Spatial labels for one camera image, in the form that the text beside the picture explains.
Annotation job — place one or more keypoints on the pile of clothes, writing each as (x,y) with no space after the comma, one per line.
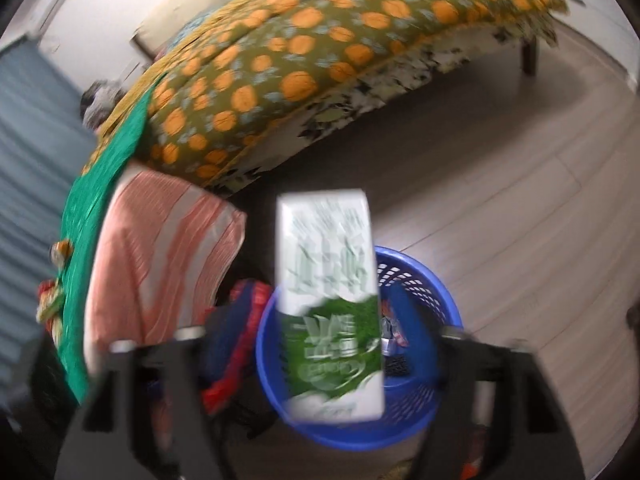
(102,105)

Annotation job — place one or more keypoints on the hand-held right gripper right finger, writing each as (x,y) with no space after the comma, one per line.
(412,330)

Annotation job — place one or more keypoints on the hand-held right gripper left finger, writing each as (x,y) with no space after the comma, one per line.
(230,345)

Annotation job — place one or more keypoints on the white wardrobe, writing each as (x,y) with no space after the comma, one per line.
(605,10)

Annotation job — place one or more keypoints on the white green drink carton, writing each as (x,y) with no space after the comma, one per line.
(325,260)

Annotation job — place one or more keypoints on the grey blue curtain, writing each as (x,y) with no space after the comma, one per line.
(30,160)

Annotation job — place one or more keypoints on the cream padded bed headboard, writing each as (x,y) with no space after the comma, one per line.
(165,25)

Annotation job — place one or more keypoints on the orange fuzzy slipper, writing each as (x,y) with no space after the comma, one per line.
(227,392)

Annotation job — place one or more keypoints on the black white floral bed skirt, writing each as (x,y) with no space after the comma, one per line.
(350,105)

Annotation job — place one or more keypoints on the green floral tablecloth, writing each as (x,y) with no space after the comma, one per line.
(85,220)

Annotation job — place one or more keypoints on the bed with orange floral quilt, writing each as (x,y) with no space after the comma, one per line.
(325,35)

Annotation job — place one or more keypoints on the blue plastic mesh basket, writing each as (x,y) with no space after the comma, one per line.
(350,435)

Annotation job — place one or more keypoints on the dark wooden bed leg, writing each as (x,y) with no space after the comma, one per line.
(530,57)

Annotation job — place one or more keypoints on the red foil wrapper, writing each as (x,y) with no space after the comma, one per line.
(50,305)

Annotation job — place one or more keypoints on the orange white snack packet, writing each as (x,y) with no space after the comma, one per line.
(395,327)

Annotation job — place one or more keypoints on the orange crushed can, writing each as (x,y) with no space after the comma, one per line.
(62,252)

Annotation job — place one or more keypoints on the pink striped cloth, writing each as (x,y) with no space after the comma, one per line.
(160,240)

